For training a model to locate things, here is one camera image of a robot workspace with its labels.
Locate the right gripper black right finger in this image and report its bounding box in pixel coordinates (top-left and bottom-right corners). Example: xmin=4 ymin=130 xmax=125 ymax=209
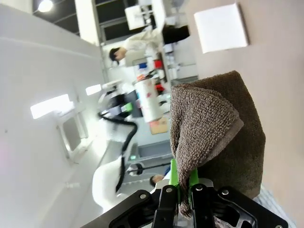
xmin=189 ymin=168 xmax=257 ymax=228

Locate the white lint roller stand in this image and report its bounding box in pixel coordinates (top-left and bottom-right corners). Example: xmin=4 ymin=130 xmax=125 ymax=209
xmin=193 ymin=2 xmax=250 ymax=54

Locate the round ceiling lamp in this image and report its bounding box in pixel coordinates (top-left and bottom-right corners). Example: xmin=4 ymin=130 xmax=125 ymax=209
xmin=37 ymin=0 xmax=54 ymax=13

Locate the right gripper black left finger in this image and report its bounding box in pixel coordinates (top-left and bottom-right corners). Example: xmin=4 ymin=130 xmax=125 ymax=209
xmin=110 ymin=158 xmax=182 ymax=228

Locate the grey storage bin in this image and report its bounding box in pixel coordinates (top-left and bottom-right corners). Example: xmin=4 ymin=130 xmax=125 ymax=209
xmin=137 ymin=142 xmax=172 ymax=164

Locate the cardboard box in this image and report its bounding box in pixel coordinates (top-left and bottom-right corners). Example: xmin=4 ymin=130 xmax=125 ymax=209
xmin=149 ymin=116 xmax=171 ymax=135

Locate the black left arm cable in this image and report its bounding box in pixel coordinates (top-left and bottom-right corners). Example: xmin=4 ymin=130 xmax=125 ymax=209
xmin=98 ymin=111 xmax=138 ymax=193

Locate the brown terry towel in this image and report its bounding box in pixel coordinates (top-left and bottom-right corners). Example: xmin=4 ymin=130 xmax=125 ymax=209
xmin=170 ymin=70 xmax=266 ymax=219

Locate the seated person in blue top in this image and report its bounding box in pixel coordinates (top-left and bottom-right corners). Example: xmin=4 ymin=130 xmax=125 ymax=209
xmin=149 ymin=165 xmax=172 ymax=188

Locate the person in white coat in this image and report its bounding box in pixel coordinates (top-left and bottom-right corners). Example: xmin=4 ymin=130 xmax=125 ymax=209
xmin=108 ymin=29 xmax=165 ymax=69

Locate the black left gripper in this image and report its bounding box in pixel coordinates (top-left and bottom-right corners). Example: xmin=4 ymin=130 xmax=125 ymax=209
xmin=104 ymin=94 xmax=133 ymax=119

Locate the white hanging box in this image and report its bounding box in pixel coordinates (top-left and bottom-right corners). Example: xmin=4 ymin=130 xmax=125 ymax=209
xmin=124 ymin=4 xmax=166 ymax=31

